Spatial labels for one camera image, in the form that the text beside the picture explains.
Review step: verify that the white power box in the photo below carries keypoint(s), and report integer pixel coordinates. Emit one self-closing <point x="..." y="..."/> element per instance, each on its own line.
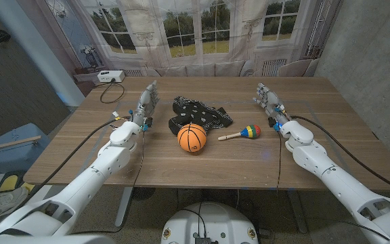
<point x="110" y="76"/>

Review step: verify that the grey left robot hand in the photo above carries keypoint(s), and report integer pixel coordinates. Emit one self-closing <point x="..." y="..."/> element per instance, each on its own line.
<point x="146" y="101"/>

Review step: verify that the blue plastic container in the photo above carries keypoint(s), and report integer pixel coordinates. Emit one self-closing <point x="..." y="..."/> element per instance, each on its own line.
<point x="15" y="156"/>

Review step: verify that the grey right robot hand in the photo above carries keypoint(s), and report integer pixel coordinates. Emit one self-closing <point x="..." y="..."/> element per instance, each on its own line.
<point x="272" y="101"/>

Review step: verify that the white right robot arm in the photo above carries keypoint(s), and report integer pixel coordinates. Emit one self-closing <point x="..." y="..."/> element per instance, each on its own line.
<point x="334" y="173"/>

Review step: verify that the black ribbed round object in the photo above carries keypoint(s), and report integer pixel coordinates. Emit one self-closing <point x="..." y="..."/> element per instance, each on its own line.
<point x="144" y="193"/>

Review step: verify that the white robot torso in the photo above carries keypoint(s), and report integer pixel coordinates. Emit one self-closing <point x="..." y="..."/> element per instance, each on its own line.
<point x="212" y="220"/>

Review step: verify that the grey table leg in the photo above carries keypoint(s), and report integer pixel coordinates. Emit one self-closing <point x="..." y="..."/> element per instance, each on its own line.
<point x="123" y="206"/>
<point x="297" y="210"/>

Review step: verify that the colourful striped wooden maraca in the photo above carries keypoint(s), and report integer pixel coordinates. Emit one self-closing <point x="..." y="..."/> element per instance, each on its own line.
<point x="250" y="131"/>

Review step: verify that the white sneaker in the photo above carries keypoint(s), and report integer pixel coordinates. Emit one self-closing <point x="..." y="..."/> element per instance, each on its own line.
<point x="5" y="203"/>

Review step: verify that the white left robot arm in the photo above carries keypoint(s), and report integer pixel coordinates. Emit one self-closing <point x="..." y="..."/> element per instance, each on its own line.
<point x="90" y="179"/>

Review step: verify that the printed window backdrop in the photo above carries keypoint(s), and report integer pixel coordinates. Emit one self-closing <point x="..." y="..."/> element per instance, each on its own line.
<point x="154" y="51"/>

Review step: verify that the white column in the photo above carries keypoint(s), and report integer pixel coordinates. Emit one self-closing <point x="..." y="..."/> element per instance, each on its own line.
<point x="39" y="51"/>

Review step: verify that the black paisley bandana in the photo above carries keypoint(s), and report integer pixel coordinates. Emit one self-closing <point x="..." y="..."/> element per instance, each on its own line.
<point x="198" y="113"/>

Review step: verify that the orange mini basketball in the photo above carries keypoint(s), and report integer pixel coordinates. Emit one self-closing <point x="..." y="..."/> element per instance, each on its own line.
<point x="191" y="138"/>

